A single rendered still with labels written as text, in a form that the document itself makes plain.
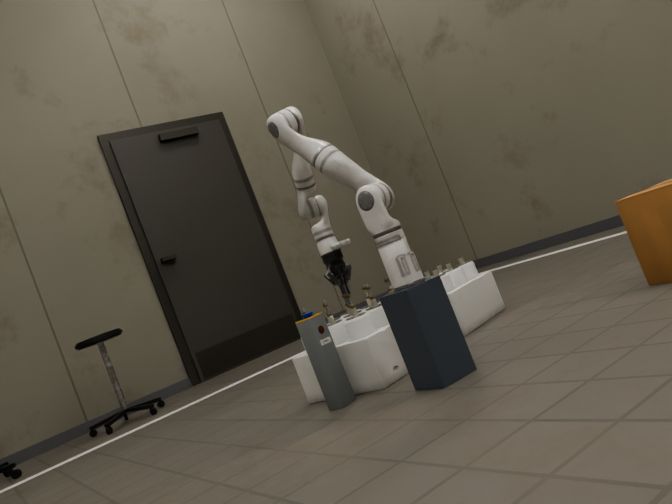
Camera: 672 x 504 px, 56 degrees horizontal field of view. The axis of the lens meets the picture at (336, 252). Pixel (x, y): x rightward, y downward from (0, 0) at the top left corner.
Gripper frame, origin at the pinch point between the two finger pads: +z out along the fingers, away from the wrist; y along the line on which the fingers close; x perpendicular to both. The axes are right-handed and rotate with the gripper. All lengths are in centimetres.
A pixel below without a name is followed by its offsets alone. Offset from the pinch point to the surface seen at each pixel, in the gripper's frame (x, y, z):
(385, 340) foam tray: 7.4, -1.4, 21.2
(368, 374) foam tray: 2.6, 7.6, 29.3
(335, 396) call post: -2.5, 20.6, 31.0
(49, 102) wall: -307, -87, -218
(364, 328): 4.0, 2.6, 14.7
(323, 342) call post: -0.8, 18.4, 13.2
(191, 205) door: -282, -162, -107
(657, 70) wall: 54, -279, -51
